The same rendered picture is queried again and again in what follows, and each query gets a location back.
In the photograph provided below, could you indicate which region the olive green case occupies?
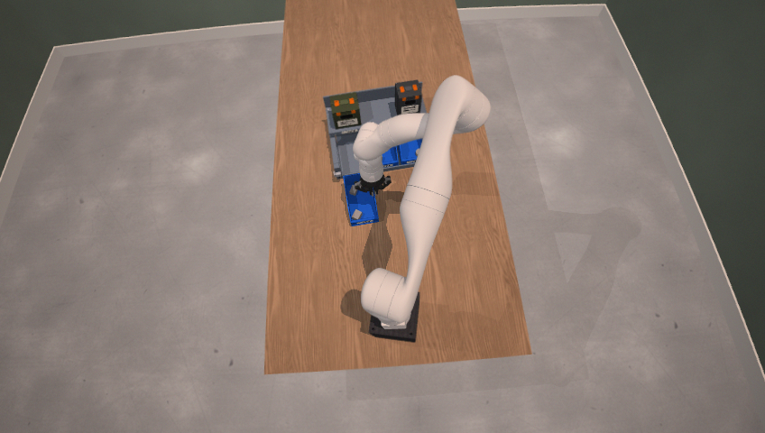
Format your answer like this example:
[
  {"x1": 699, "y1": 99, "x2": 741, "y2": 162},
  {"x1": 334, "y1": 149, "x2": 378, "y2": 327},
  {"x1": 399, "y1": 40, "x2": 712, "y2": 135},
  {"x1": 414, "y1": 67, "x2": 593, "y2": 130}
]
[{"x1": 330, "y1": 92, "x2": 362, "y2": 129}]

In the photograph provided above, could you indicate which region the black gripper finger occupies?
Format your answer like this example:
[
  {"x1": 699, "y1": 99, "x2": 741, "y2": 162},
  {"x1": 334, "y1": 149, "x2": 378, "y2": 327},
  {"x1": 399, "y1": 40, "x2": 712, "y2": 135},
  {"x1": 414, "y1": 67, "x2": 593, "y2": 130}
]
[
  {"x1": 373, "y1": 176, "x2": 392, "y2": 196},
  {"x1": 355, "y1": 181, "x2": 373, "y2": 197}
]

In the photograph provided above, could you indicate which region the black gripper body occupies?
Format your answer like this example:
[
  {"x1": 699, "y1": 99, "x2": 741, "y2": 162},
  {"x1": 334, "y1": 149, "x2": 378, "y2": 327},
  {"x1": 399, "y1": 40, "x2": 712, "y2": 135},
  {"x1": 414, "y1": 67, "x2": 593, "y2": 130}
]
[{"x1": 360, "y1": 175, "x2": 385, "y2": 188}]

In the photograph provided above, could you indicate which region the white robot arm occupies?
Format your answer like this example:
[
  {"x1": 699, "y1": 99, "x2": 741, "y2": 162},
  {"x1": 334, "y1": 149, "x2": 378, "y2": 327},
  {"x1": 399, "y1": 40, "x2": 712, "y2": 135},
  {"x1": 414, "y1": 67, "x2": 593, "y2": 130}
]
[{"x1": 353, "y1": 75, "x2": 491, "y2": 329}]

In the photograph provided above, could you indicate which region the dark grey tool case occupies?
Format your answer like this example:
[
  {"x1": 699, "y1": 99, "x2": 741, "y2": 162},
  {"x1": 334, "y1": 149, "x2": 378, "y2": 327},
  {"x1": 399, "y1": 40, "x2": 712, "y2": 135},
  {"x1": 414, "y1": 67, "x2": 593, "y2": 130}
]
[{"x1": 395, "y1": 80, "x2": 422, "y2": 115}]

